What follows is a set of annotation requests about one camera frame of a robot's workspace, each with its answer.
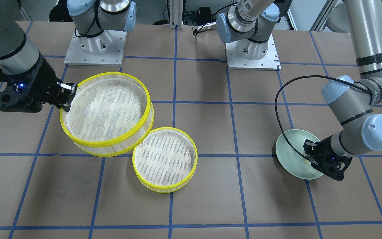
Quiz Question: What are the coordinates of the metal cable connector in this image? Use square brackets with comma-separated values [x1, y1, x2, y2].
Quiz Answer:
[192, 22, 217, 37]

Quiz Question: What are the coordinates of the light green plate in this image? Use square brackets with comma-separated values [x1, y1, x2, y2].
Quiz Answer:
[275, 129, 324, 180]

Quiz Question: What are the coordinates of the robot arm, image-right side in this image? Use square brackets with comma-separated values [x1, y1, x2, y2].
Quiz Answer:
[216, 0, 382, 181]

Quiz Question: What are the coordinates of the yellow steamer layer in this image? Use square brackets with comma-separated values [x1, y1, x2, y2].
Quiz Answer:
[132, 127, 198, 194]
[59, 72, 154, 157]

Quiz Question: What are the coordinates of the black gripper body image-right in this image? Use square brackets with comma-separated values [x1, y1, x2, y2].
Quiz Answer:
[311, 136, 352, 181]

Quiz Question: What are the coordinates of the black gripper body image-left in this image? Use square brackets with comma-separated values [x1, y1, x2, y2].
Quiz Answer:
[0, 55, 62, 113]

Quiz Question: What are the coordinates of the black power adapter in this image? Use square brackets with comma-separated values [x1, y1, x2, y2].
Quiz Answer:
[195, 6, 211, 25]

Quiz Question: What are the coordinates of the metal base plate image-right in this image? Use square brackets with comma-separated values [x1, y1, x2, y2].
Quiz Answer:
[225, 35, 282, 71]

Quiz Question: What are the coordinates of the metal base plate image-left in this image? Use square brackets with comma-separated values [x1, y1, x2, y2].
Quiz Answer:
[64, 30, 126, 66]

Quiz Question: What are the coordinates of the aluminium frame post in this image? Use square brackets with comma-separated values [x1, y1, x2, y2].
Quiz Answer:
[168, 0, 184, 31]

